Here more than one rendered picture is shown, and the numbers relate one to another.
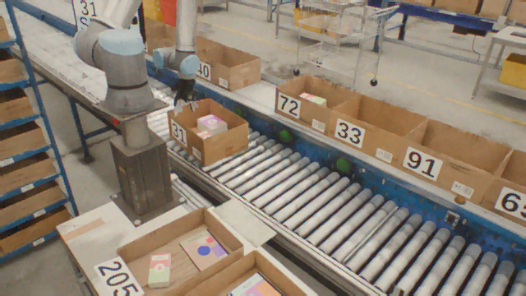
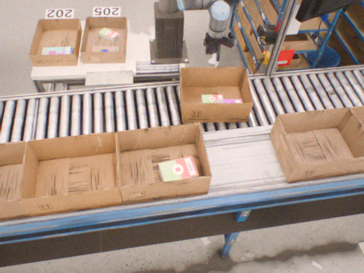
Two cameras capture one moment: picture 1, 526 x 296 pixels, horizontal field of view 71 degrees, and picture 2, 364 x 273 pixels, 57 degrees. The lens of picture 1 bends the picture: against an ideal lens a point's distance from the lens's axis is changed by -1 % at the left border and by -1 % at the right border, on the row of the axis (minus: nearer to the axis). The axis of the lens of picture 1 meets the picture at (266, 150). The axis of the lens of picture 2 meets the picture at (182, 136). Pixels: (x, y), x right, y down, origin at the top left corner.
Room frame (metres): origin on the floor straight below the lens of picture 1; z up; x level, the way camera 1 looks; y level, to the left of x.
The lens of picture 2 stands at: (2.50, -0.89, 2.28)
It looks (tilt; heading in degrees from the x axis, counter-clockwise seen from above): 54 degrees down; 126
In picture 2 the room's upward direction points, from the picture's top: 4 degrees clockwise
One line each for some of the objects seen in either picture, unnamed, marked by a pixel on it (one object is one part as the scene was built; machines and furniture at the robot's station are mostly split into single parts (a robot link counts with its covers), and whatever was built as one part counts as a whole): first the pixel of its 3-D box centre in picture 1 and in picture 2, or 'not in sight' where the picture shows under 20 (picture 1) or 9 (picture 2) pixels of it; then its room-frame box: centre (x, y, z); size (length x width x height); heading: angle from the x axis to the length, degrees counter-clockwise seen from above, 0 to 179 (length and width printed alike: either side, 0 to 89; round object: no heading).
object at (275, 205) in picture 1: (297, 190); (109, 124); (1.45, -0.16, 0.72); 0.52 x 0.05 x 0.05; 138
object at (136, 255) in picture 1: (182, 256); (105, 39); (0.94, 0.30, 0.80); 0.38 x 0.28 x 0.10; 132
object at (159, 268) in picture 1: (159, 270); (109, 34); (0.89, 0.37, 0.77); 0.13 x 0.07 x 0.04; 11
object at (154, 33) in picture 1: (162, 41); not in sight; (3.00, 0.88, 0.96); 0.39 x 0.29 x 0.17; 48
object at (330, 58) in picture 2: not in sight; (318, 67); (2.06, 1.87, 0.15); 0.31 x 0.31 x 0.29
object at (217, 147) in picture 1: (207, 129); (214, 94); (1.83, 0.34, 0.83); 0.39 x 0.29 x 0.17; 42
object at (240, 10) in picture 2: not in sight; (259, 17); (1.36, 1.84, 0.39); 0.40 x 0.30 x 0.10; 139
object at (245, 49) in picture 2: not in sight; (253, 34); (1.35, 1.84, 0.19); 0.40 x 0.30 x 0.10; 136
